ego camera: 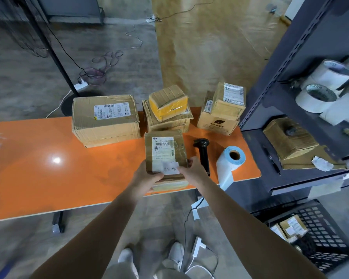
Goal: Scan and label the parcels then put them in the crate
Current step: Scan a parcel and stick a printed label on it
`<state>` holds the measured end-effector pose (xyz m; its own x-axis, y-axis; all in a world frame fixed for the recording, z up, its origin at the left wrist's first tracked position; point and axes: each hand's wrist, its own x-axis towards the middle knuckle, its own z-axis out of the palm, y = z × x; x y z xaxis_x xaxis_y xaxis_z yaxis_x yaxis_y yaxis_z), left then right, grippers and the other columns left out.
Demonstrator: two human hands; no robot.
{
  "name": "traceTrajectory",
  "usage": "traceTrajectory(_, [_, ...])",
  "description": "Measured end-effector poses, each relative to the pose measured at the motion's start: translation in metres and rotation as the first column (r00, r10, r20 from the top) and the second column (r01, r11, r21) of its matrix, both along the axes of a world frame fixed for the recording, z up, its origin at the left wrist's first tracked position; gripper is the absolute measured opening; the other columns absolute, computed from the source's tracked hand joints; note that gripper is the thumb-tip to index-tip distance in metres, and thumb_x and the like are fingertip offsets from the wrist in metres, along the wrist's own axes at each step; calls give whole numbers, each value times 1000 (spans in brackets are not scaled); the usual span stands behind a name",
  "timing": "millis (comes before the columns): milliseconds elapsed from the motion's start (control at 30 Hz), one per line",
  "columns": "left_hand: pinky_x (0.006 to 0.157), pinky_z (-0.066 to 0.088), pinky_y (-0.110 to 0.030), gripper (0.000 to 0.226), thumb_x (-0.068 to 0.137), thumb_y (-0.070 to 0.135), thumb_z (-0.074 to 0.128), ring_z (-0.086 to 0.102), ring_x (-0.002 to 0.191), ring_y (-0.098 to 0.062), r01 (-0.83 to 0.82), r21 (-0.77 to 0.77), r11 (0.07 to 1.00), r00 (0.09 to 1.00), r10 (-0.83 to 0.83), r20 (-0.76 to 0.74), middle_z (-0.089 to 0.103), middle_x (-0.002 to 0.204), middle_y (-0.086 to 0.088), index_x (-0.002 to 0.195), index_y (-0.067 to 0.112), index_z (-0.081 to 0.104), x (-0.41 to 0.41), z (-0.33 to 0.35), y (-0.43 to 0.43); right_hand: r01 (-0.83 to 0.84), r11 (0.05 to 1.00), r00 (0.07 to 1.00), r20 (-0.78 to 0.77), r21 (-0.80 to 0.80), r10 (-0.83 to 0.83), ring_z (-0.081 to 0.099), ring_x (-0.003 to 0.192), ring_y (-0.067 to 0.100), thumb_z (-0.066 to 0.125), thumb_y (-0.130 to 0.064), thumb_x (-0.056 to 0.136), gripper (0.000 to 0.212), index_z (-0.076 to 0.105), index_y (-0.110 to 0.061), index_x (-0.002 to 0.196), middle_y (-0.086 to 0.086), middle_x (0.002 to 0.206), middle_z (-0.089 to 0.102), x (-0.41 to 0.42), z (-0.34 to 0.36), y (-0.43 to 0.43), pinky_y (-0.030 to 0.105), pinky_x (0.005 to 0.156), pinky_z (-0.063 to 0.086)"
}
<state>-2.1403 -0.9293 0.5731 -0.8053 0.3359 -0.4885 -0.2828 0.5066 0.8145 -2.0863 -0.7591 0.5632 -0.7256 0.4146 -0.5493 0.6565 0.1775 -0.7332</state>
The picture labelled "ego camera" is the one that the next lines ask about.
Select person's left forearm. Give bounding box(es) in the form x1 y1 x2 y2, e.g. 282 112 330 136
29 191 152 279

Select person's right shoe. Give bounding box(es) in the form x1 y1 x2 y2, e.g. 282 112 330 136
168 242 184 271

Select black barcode scanner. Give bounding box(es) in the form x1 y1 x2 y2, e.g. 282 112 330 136
193 138 212 177

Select white tape roll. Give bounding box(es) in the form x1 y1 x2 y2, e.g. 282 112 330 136
319 90 349 129
295 84 338 114
305 59 349 91

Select flattened cardboard sheet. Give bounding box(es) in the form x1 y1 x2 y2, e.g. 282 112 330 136
280 145 348 171

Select black table leg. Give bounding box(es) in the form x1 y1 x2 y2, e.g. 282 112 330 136
51 211 66 233

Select person's left hand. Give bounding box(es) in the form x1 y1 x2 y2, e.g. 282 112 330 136
132 160 166 201

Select large cardboard parcel box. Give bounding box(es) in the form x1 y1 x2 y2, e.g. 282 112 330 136
72 95 141 148

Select small cardboard box, white label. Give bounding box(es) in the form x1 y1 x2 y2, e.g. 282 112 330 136
212 82 247 121

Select crumpled white paper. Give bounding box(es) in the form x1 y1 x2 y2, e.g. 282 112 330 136
311 156 334 172

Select black plastic crate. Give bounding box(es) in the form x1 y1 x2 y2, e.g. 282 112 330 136
251 199 349 274

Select person's left shoe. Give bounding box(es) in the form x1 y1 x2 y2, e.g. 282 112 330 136
117 248 134 271

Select crumpled cardboard box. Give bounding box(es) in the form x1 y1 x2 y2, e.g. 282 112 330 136
263 117 320 161

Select dark grey metal shelf rack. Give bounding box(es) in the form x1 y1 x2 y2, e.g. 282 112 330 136
225 0 349 214

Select black pen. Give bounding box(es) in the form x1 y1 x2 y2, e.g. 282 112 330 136
261 145 282 175

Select person's shoe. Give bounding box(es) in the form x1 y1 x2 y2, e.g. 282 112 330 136
117 248 134 271
168 242 184 271

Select yellow taped parcel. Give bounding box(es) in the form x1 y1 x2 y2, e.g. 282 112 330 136
149 85 189 122

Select small white paper slip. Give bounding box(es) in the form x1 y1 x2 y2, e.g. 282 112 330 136
162 162 180 175

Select small brown parcel, white label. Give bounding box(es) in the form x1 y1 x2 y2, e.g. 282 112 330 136
279 214 309 239

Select black scanner cable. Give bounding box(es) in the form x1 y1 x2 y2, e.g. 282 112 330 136
183 197 219 275

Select purple tangled cable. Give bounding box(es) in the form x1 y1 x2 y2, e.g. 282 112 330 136
84 50 124 85

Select cardboard box with leaf print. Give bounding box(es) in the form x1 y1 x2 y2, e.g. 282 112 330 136
197 90 241 136

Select flat cardboard parcel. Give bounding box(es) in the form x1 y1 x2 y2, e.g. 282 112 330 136
142 99 194 133

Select white paper scrap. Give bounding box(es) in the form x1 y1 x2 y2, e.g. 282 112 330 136
191 197 210 222

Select white power adapter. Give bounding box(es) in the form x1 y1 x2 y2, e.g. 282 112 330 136
191 236 207 258

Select person's right hand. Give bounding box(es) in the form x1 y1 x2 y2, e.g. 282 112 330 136
177 156 212 190

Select person's trousers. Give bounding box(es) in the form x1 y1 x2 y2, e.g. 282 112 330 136
100 262 191 279

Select blue-backed white label roll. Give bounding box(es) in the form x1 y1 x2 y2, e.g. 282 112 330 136
216 145 245 191

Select person's right forearm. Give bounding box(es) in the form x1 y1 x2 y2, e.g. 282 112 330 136
196 183 327 279

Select black stand with round base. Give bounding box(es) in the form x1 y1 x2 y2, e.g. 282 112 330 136
25 0 106 117

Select grey cabinet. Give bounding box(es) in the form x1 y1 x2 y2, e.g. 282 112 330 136
36 0 106 25

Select taped cardboard parcel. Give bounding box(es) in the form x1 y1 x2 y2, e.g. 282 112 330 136
144 130 190 191

